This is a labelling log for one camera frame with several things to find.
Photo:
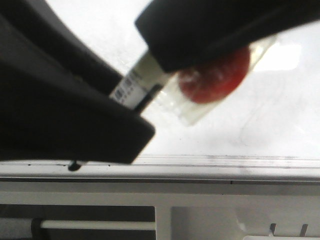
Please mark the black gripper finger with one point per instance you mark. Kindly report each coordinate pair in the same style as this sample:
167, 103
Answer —
54, 94
183, 33

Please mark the red magnet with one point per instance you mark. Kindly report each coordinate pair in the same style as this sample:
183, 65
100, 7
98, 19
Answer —
192, 93

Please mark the white plastic marker tray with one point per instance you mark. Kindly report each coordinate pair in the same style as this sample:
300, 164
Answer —
272, 236

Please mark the white horizontal stand bar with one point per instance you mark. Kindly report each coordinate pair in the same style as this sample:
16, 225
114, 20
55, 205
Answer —
98, 225

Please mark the white black whiteboard marker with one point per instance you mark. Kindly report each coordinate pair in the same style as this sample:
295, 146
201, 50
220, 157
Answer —
135, 85

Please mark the white whiteboard with aluminium frame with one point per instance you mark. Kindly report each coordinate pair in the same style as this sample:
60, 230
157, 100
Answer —
274, 114

